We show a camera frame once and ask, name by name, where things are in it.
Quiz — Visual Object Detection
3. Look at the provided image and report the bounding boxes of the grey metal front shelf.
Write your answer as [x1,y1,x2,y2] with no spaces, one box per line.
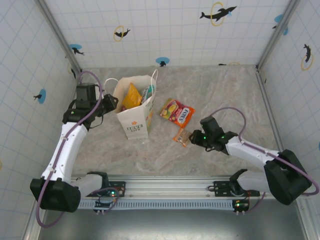
[37,209,306,240]

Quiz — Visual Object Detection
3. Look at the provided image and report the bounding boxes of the teal white snack packet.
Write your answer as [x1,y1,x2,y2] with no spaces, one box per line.
[141,84,157,103]

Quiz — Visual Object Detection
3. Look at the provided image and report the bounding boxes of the aluminium frame post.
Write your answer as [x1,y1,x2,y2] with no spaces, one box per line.
[36,0,82,73]
[256,0,300,70]

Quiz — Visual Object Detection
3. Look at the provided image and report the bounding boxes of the white slotted cable duct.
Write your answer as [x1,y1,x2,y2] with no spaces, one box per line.
[77,199,236,210]

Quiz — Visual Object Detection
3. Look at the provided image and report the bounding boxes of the red orange Fox's candy bag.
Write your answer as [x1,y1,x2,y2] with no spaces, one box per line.
[159,97,196,130]

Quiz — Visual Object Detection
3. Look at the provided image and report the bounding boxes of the short purple base cable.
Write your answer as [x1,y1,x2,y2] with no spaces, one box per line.
[246,191,266,214]
[86,187,120,211]

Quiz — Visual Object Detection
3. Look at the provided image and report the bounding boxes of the white paper bag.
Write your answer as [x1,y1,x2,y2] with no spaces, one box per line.
[103,69,159,141]

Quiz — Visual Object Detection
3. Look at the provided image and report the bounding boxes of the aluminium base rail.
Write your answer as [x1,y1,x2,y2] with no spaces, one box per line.
[71,174,274,201]

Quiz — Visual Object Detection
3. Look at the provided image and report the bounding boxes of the blue circle black animal decal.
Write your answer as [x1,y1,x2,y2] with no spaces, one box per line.
[33,88,47,105]

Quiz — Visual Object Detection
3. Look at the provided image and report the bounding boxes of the orange green Kray chips bag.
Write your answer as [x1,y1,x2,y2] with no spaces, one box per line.
[121,82,143,110]

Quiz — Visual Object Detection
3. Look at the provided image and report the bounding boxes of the small circuit board green light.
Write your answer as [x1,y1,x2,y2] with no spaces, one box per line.
[94,189,119,214]
[231,199,250,214]

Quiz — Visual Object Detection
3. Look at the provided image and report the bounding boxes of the small orange cracker packet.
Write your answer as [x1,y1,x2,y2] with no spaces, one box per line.
[172,128,192,148]

